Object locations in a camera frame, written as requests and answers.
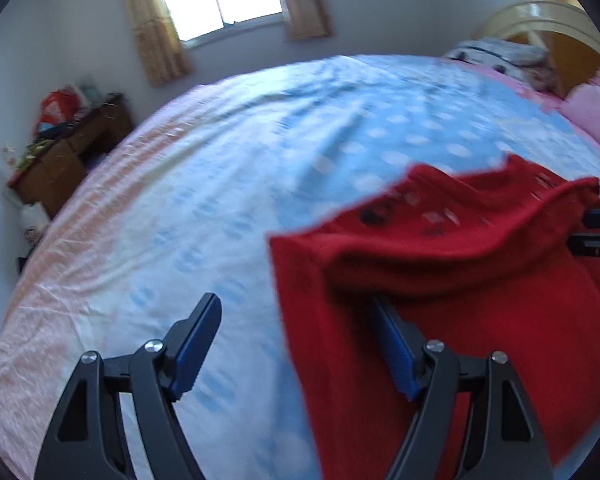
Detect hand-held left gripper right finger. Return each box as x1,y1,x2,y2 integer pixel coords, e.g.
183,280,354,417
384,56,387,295
370,294,556,480

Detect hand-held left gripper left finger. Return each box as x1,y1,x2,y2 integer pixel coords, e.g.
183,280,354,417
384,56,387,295
34,292,223,480

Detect red knitted sweater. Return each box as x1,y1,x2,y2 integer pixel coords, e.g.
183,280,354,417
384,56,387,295
269,154,600,480

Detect pink pillow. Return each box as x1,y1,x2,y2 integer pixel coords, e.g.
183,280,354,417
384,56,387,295
562,67,600,167

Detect bed with blue sheet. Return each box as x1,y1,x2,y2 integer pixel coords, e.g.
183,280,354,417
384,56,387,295
0,54,600,480

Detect grey patterned pillow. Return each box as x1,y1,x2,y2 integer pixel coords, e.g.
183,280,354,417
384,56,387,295
455,40,548,66

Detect white spotted pillow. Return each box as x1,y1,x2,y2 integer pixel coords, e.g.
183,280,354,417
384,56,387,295
442,46,523,80

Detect white printed shopping bag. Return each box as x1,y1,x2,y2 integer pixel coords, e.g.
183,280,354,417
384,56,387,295
20,202,51,247

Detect cream wooden headboard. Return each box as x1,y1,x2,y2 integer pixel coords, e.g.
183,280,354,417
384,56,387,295
480,1,600,101

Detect brown wooden desk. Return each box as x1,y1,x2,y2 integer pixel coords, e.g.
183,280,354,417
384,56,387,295
7,94,135,220

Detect green items on desk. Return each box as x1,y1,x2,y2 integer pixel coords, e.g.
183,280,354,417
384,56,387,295
24,141,52,162

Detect white patterned paper bag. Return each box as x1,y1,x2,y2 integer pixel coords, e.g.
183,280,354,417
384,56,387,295
0,142,22,172

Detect yellow patterned curtain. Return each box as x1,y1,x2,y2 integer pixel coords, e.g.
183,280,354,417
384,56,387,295
119,0,194,87
275,0,334,41

